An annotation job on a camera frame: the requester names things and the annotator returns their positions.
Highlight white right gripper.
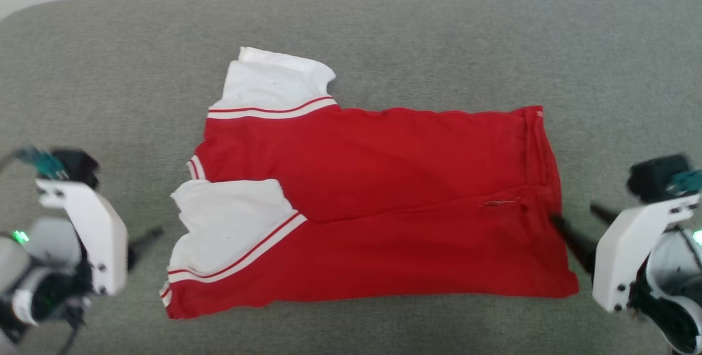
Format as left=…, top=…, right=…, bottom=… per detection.
left=548, top=193, right=702, bottom=313

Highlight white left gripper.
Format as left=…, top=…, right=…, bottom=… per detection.
left=36, top=179, right=165, bottom=297

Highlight red and white jersey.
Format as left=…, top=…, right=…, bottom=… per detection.
left=159, top=47, right=580, bottom=320

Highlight grey fabric sofa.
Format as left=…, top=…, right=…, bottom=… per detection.
left=0, top=0, right=702, bottom=355

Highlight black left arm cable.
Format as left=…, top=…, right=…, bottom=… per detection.
left=55, top=306, right=84, bottom=355

